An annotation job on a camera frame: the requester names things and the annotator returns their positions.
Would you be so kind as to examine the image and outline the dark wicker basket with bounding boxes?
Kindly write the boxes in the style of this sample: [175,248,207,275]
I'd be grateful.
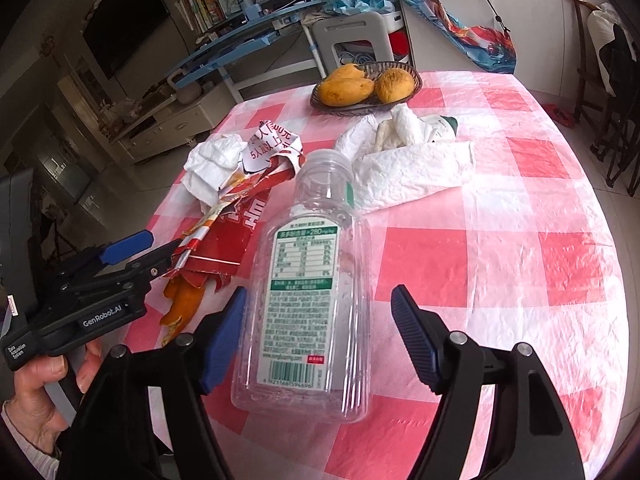
[310,61,422,112]

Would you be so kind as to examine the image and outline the clear plastic bottle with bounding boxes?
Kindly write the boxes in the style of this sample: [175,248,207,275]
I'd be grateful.
[231,150,373,423]

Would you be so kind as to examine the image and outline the red checked tablecloth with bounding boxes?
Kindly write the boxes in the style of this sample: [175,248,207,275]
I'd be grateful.
[117,71,630,480]

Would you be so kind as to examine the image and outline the yellow mango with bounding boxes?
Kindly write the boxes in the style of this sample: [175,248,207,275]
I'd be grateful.
[375,69,416,103]
[319,76,376,107]
[327,64,373,83]

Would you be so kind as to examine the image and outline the wooden chair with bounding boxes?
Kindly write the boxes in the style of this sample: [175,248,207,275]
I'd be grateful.
[565,0,640,188]

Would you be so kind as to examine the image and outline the person's left forearm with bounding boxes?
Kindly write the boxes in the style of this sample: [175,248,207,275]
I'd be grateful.
[0,405,61,480]

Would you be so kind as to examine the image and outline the rolled white tissue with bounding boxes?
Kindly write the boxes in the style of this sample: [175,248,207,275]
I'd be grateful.
[390,105,427,150]

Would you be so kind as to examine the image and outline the torn red paper wrapper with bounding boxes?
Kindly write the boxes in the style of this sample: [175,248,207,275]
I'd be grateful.
[170,120,306,293]

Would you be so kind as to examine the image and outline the cream television cabinet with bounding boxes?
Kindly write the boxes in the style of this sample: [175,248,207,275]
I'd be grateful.
[95,82,236,161]

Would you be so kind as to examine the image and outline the black television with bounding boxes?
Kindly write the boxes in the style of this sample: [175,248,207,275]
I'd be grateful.
[82,0,171,80]

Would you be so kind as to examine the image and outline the row of books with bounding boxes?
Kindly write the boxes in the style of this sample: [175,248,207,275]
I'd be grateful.
[175,0,240,33]

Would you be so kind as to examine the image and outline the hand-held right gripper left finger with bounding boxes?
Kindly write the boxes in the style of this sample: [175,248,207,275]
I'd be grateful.
[55,286,248,480]

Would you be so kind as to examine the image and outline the orange fruit peel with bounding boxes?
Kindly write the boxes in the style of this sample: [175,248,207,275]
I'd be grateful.
[160,279,207,348]

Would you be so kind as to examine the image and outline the white plastic stool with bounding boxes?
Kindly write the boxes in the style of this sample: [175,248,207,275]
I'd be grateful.
[312,10,403,78]

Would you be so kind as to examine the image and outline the crumpled white plastic bag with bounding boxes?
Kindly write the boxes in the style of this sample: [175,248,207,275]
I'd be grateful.
[334,110,476,213]

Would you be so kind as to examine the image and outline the blue study desk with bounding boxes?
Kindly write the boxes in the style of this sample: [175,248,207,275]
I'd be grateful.
[175,0,331,103]

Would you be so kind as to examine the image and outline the white cabinet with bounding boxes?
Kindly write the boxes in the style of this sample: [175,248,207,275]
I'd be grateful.
[400,0,601,96]

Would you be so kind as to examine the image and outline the small white bottle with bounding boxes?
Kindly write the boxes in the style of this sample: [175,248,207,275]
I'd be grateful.
[425,116,459,143]

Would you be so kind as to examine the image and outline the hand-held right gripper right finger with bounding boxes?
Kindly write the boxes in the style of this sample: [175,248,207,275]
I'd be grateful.
[390,284,586,480]

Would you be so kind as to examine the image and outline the black garment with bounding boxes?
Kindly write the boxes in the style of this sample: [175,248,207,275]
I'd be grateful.
[597,25,640,98]

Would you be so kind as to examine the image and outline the red slipper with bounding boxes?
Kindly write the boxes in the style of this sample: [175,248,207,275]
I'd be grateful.
[542,104,576,128]

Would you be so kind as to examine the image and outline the person's left hand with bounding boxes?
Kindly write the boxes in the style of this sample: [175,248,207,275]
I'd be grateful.
[2,342,104,456]

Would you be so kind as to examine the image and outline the colourful printed bag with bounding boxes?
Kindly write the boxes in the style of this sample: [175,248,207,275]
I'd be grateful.
[382,0,517,75]

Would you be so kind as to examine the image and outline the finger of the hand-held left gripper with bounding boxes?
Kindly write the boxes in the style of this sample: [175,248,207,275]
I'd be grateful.
[57,230,153,286]
[65,241,180,301]

